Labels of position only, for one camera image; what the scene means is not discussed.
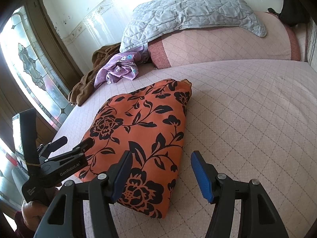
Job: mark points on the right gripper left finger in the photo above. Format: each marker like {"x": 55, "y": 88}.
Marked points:
{"x": 65, "y": 216}

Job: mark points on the orange black floral garment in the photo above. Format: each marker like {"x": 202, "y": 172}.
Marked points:
{"x": 150, "y": 124}

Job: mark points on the person's left hand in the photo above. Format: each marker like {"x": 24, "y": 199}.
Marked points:
{"x": 32, "y": 213}

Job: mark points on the brown fleece garment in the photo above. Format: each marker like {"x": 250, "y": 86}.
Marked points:
{"x": 85, "y": 87}

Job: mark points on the stained glass window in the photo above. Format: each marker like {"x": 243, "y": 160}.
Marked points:
{"x": 32, "y": 70}

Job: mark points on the pink quilted bedspread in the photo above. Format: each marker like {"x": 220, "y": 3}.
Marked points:
{"x": 250, "y": 119}

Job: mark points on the purple floral cloth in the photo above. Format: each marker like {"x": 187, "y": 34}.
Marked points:
{"x": 122, "y": 66}

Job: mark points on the pink quilted bolster pillow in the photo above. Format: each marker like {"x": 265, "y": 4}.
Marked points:
{"x": 225, "y": 43}

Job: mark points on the grey quilted blanket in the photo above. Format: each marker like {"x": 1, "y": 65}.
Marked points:
{"x": 156, "y": 18}

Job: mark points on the black cloth on bolster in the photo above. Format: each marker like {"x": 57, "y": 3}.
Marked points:
{"x": 292, "y": 13}

